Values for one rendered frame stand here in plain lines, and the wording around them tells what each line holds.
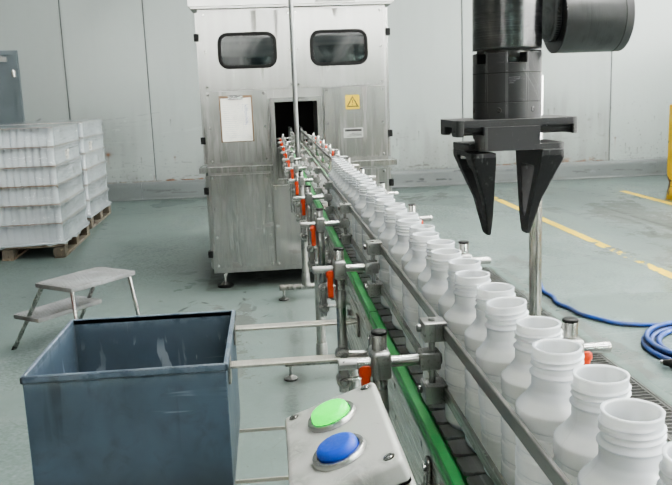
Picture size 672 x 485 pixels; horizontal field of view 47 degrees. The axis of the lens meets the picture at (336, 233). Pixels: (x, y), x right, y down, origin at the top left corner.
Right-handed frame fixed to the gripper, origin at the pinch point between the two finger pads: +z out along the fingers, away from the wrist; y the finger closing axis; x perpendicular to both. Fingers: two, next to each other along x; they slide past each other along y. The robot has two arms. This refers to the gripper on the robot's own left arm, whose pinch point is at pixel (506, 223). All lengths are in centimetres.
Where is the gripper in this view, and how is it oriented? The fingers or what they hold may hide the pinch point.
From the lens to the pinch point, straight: 68.6
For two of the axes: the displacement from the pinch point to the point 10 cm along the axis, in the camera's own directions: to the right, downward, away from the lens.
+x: 0.9, 1.7, -9.8
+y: -10.0, 0.5, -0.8
